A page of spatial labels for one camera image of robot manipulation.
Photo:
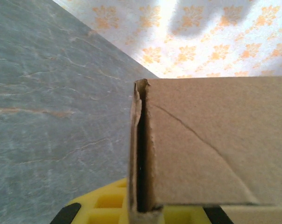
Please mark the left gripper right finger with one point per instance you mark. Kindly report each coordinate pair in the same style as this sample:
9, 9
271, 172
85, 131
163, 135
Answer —
185, 215

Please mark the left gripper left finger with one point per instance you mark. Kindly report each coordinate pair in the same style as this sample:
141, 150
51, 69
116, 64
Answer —
89, 210

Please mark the brown cardboard paper box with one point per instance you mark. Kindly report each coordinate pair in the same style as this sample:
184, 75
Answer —
213, 140

